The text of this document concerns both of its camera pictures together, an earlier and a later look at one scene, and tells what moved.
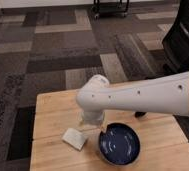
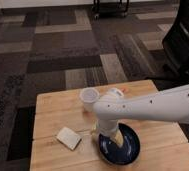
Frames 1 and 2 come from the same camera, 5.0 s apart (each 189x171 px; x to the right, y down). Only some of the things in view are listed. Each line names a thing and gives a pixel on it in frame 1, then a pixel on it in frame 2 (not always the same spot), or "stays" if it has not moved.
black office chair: (181, 45) stays
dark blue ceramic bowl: (119, 144) stays
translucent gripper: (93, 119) -> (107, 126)
